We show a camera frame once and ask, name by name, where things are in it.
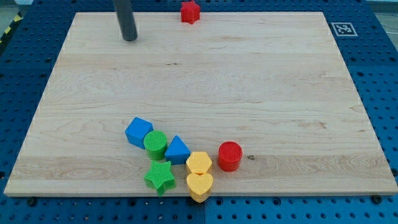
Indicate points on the grey cylindrical robot arm stick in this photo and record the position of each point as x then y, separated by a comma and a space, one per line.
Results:
124, 13

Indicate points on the blue cube block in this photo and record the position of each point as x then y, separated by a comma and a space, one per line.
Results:
137, 130

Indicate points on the blue triangle block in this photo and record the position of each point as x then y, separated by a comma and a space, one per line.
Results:
177, 152

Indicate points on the yellow hexagon block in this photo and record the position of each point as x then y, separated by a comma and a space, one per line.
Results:
199, 162

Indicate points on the red cylinder block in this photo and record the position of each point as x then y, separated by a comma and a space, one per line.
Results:
229, 156

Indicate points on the green cylinder block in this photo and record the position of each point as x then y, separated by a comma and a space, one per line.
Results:
155, 144

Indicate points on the yellow heart block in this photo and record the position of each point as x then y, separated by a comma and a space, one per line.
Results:
199, 186

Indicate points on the green star block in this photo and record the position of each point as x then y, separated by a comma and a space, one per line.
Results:
160, 177

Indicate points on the light wooden board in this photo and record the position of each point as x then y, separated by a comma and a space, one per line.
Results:
275, 83

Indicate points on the red star block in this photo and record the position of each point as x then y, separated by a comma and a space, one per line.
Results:
189, 12

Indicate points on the white fiducial marker tag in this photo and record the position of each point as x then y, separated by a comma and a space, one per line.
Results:
344, 29

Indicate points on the yellow black hazard tape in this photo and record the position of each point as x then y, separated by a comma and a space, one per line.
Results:
10, 30

